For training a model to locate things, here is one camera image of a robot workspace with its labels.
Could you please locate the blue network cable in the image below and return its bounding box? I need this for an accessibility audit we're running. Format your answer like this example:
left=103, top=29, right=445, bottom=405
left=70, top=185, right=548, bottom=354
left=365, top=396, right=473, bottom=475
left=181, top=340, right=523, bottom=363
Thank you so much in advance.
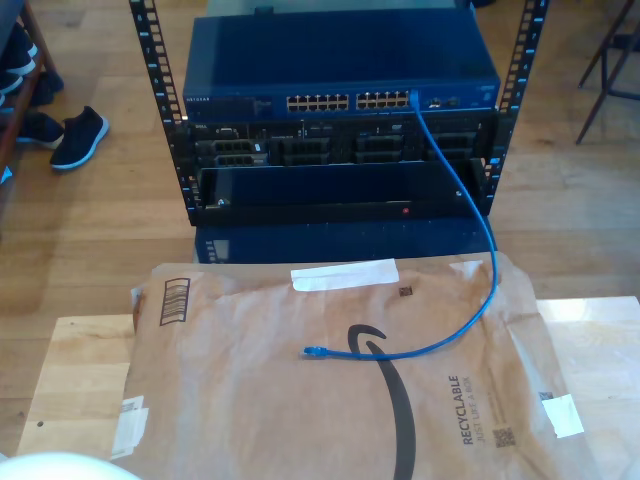
left=298, top=88, right=502, bottom=362

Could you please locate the dark blue flat device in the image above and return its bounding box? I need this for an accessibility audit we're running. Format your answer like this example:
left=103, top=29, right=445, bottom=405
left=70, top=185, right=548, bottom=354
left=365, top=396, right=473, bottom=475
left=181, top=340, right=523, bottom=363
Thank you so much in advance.
left=193, top=222, right=500, bottom=265

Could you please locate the black rack server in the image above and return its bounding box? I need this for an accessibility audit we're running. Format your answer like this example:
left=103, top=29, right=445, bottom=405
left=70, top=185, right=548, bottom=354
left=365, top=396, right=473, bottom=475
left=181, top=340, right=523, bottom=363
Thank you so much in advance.
left=187, top=114, right=494, bottom=169

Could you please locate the brown paper mailer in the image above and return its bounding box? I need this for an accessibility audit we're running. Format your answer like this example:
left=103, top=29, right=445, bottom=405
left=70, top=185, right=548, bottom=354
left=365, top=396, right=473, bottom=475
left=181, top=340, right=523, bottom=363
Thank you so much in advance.
left=112, top=251, right=601, bottom=480

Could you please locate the dark sneaker white sole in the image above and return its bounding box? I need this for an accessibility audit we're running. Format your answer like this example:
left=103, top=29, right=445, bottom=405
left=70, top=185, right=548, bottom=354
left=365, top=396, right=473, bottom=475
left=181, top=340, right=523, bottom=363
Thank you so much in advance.
left=49, top=104, right=110, bottom=172
left=0, top=22, right=39, bottom=76
left=16, top=111, right=66, bottom=150

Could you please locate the dark shoe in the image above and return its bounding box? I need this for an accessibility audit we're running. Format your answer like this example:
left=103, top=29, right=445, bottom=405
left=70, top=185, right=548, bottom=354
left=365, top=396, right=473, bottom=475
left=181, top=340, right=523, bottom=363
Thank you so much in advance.
left=29, top=71, right=65, bottom=107

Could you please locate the wooden shoe rack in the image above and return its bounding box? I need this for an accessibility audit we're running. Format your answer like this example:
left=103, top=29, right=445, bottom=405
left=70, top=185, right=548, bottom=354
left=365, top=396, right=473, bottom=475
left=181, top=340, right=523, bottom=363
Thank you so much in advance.
left=0, top=0, right=59, bottom=211

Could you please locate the blue network switch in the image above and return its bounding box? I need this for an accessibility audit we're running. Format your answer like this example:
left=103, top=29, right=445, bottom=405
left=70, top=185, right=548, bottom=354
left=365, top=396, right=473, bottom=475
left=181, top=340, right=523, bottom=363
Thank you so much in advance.
left=182, top=9, right=502, bottom=121

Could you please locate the black rack frame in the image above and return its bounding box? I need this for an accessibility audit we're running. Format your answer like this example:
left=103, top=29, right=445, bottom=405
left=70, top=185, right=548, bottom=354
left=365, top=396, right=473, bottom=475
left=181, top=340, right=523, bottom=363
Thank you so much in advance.
left=128, top=0, right=551, bottom=226

